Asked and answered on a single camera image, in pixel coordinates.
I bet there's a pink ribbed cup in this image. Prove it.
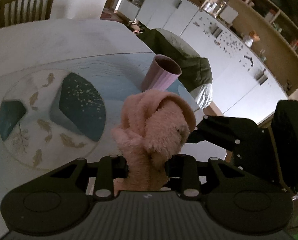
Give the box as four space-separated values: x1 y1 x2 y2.
141 54 182 92

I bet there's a pink fluffy towel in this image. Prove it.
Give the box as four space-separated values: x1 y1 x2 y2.
111 89 196 193

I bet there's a green padded chair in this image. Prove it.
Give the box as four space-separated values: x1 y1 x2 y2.
138 28 213 109

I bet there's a brown wooden door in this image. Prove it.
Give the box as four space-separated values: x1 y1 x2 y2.
100 0 124 23

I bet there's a brown wooden chair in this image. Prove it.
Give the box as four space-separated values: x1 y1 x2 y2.
0 0 54 28

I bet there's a white cabinet with stickers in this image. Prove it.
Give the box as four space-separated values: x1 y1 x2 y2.
116 0 288 124

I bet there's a round fish pattern placemat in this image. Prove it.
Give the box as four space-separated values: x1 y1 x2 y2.
0 69 106 170

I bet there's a wooden wall shelf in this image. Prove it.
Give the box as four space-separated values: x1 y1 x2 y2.
204 0 298 100

